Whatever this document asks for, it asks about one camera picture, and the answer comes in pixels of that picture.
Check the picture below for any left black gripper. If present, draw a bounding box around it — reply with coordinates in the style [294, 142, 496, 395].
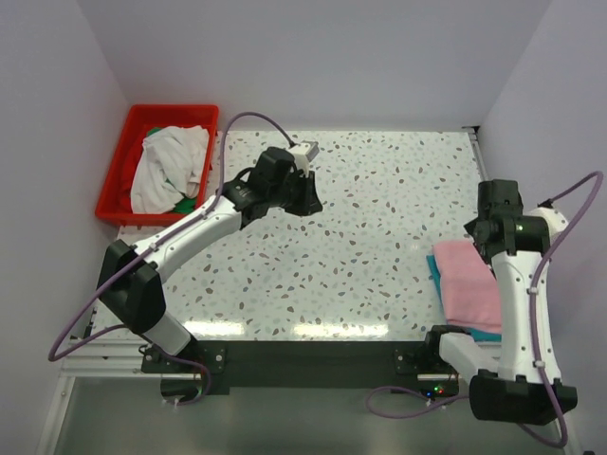
[268, 169, 322, 217]

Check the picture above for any pink t shirt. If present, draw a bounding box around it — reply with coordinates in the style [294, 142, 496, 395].
[432, 240, 502, 335]

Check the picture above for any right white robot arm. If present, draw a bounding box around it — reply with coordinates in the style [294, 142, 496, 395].
[422, 180, 578, 426]

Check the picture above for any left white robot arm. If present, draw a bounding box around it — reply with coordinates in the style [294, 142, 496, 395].
[98, 141, 322, 372]

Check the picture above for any green t shirt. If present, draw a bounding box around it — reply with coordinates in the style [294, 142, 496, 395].
[144, 125, 200, 215]

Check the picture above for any white t shirt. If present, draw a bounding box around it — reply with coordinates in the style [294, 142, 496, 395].
[130, 123, 211, 215]

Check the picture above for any teal folded t shirt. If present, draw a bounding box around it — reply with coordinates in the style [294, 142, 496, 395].
[426, 255, 502, 342]

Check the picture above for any red plastic bin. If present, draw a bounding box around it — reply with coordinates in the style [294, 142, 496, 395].
[95, 104, 220, 227]

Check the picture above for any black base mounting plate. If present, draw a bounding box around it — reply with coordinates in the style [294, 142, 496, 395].
[140, 338, 480, 397]

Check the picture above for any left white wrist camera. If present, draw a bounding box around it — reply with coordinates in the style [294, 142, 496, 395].
[287, 141, 320, 177]

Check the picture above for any aluminium frame rail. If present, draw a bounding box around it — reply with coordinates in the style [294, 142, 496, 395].
[57, 306, 146, 378]

